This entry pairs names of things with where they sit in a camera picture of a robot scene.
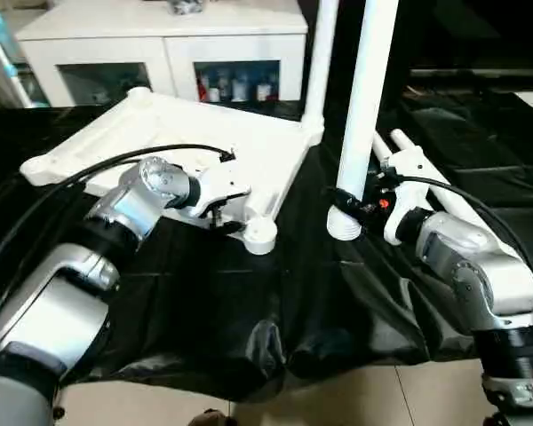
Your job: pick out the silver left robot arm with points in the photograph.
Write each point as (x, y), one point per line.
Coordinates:
(80, 275)

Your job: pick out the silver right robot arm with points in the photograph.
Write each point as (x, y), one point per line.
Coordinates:
(480, 266)

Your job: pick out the white plastic table top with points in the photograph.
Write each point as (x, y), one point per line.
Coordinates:
(258, 151)

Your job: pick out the white glass-door cabinet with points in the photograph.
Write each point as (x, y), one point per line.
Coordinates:
(160, 31)

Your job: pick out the black plastic mat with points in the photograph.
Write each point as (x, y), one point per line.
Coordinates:
(249, 302)

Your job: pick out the white pole with blue band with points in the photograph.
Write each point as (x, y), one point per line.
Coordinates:
(2, 62)

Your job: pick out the grey crumpled object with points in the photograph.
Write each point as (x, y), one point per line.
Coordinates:
(186, 5)

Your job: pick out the white plastic table leg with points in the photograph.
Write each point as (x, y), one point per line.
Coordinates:
(320, 53)
(364, 98)
(382, 146)
(440, 191)

